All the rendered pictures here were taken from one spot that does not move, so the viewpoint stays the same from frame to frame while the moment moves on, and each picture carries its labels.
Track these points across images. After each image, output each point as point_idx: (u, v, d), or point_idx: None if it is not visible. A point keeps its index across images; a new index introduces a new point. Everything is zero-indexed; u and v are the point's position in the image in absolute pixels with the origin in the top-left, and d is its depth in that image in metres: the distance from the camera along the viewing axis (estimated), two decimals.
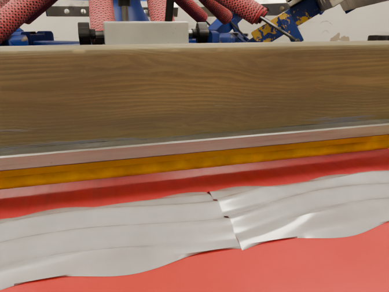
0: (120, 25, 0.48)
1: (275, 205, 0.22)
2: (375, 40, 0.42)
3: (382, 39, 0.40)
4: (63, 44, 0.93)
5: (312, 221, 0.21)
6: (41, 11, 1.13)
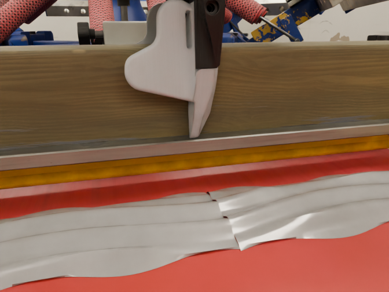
0: (119, 25, 0.48)
1: (274, 206, 0.22)
2: (374, 40, 0.42)
3: (381, 39, 0.40)
4: (63, 44, 0.93)
5: (311, 221, 0.21)
6: (41, 11, 1.13)
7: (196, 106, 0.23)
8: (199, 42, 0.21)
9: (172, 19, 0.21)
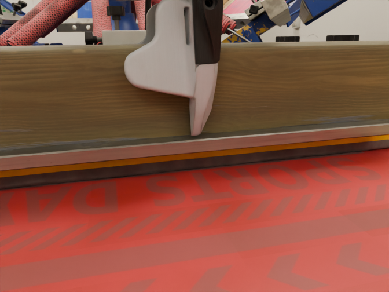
0: (113, 33, 0.71)
1: None
2: (279, 39, 0.63)
3: (281, 39, 0.62)
4: None
5: None
6: (54, 27, 1.37)
7: (197, 102, 0.23)
8: (199, 37, 0.21)
9: (171, 15, 0.21)
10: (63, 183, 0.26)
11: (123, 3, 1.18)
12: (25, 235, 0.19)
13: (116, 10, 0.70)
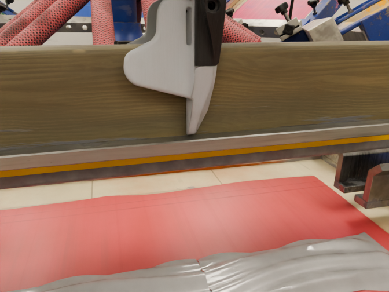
0: None
1: (251, 279, 0.27)
2: None
3: None
4: None
5: None
6: None
7: (194, 103, 0.23)
8: (199, 39, 0.21)
9: (173, 15, 0.21)
10: None
11: (128, 11, 0.99)
12: None
13: None
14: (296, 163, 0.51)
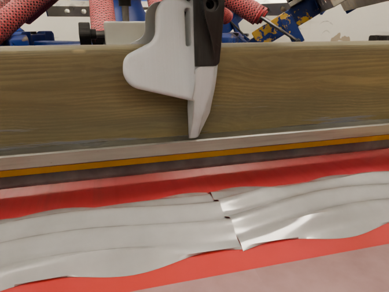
0: (120, 25, 0.48)
1: (276, 206, 0.22)
2: (376, 40, 0.42)
3: (383, 39, 0.40)
4: (64, 44, 0.93)
5: (313, 221, 0.21)
6: (41, 11, 1.13)
7: (195, 105, 0.22)
8: (199, 39, 0.21)
9: (171, 17, 0.21)
10: None
11: None
12: None
13: None
14: None
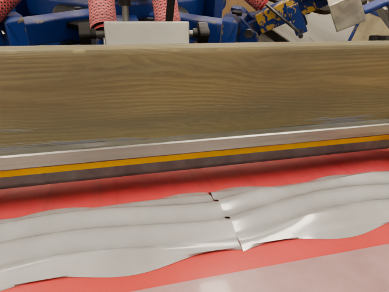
0: (120, 25, 0.48)
1: (276, 206, 0.22)
2: (376, 40, 0.42)
3: (383, 39, 0.40)
4: (59, 12, 0.89)
5: (313, 221, 0.21)
6: None
7: None
8: None
9: None
10: None
11: None
12: None
13: None
14: None
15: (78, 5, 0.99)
